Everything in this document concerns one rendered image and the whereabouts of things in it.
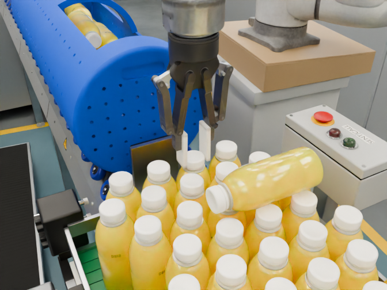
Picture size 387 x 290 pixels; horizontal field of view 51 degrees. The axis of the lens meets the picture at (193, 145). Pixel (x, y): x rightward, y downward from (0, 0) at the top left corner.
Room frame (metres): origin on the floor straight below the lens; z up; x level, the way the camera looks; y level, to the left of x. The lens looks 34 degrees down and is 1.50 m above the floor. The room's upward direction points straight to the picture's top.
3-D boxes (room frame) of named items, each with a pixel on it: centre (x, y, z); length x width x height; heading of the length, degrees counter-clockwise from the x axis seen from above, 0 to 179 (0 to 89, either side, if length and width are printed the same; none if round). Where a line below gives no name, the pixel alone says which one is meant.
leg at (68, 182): (1.57, 0.63, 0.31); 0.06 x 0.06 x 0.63; 28
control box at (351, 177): (0.62, -0.27, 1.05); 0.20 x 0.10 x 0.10; 28
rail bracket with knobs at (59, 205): (0.54, 0.24, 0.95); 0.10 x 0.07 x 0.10; 118
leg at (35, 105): (2.44, 1.08, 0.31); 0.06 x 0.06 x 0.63; 28
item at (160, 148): (0.67, 0.08, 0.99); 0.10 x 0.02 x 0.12; 118
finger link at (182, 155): (0.57, 0.02, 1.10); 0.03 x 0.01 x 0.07; 27
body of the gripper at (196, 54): (0.58, 0.00, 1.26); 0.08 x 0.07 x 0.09; 117
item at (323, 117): (0.66, -0.25, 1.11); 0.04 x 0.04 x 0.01
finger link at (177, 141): (0.56, 0.04, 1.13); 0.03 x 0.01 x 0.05; 117
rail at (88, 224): (0.60, 0.04, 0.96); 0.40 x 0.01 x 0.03; 118
